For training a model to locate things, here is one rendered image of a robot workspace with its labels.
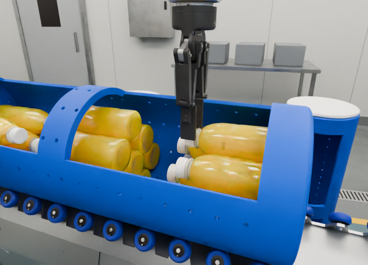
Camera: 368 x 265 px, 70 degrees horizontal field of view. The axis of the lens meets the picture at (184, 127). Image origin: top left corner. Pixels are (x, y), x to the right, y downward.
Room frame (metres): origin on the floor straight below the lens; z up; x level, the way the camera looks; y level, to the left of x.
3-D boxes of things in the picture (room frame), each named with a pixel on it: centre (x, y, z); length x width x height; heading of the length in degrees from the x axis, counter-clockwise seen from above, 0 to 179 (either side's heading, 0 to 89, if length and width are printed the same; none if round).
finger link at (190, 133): (0.46, -0.01, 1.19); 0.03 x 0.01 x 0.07; 70
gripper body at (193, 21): (0.48, -0.02, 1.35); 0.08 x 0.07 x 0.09; 160
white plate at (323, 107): (1.07, -0.58, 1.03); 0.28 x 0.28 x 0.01
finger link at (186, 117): (0.45, 0.00, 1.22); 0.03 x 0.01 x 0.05; 160
